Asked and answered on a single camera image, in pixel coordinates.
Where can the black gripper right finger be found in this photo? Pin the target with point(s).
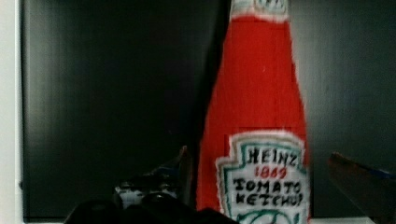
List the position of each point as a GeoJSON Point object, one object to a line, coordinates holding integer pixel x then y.
{"type": "Point", "coordinates": [371, 190]}

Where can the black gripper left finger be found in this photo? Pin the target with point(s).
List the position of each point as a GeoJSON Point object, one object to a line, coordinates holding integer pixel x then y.
{"type": "Point", "coordinates": [173, 177]}

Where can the red plush ketchup bottle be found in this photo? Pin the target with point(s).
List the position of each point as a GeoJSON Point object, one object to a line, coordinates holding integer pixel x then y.
{"type": "Point", "coordinates": [253, 162]}

